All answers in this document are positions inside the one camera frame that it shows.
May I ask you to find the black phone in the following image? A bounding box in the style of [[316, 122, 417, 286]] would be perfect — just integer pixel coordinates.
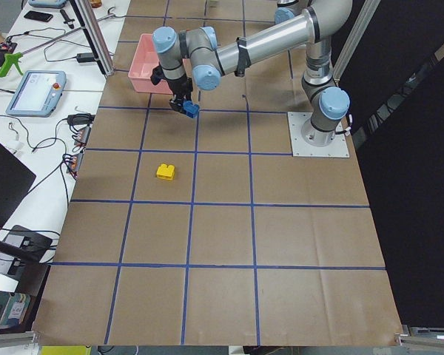
[[24, 10, 53, 23]]

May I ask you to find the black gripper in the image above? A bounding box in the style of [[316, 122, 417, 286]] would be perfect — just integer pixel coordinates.
[[150, 65, 192, 114]]

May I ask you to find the black power adapter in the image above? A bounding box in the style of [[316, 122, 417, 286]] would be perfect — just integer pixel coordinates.
[[75, 53, 95, 64]]

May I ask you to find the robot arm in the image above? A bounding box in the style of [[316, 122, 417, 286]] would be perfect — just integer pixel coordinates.
[[150, 1, 352, 147]]

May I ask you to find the blue toy block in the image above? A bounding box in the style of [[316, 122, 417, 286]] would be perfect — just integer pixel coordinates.
[[183, 101, 200, 118]]

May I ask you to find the yellow toy block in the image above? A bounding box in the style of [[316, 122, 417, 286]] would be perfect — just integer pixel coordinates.
[[155, 163, 176, 180]]

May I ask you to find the pink plastic box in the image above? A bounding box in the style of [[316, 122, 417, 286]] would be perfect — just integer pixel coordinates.
[[128, 33, 172, 95]]

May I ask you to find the green handled reacher grabber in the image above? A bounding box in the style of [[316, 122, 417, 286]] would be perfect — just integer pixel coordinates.
[[0, 7, 129, 78]]

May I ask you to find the aluminium frame post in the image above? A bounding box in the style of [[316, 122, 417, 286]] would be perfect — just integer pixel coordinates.
[[70, 0, 115, 78]]

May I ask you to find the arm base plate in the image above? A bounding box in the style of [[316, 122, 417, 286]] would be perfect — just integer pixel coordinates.
[[287, 112, 350, 158]]

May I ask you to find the teach pendant tablet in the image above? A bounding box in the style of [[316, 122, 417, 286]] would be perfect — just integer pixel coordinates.
[[5, 70, 67, 117]]

